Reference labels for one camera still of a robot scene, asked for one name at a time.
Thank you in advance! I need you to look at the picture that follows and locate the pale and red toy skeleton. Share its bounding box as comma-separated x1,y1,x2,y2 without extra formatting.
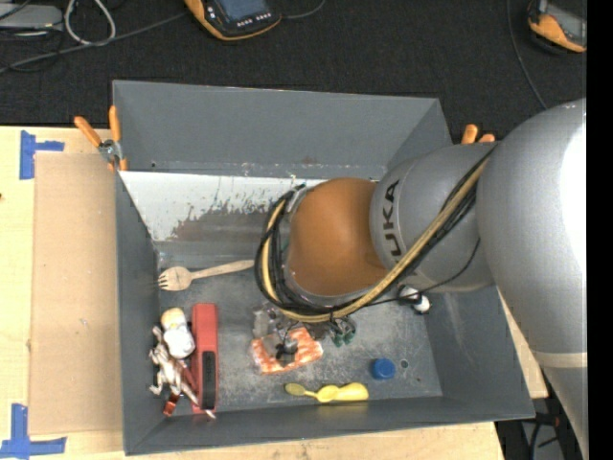
148,325,217,422

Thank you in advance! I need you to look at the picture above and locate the brown cardboard board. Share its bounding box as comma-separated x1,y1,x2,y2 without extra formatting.
26,150,126,437

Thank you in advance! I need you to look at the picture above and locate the yellow plastic spoon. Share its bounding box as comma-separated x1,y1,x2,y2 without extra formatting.
284,381,371,404

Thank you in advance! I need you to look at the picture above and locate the orange and white packet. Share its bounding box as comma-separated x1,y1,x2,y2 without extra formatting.
248,327,325,376

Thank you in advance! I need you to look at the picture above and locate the black cylinder on white bracket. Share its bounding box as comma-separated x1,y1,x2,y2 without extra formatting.
397,285,432,315

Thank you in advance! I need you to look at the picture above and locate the white toy figure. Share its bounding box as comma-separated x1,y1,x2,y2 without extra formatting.
159,307,197,360

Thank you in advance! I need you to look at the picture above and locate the wooden fork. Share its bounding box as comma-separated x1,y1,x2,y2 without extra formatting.
157,258,258,292

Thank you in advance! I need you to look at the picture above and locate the red flat box black strip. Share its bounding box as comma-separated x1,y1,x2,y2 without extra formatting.
190,302,221,415

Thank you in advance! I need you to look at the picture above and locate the blue bottle cap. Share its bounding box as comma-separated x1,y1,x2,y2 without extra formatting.
371,357,397,381

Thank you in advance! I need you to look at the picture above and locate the grey metal bin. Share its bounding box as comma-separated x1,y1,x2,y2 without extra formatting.
110,79,537,457

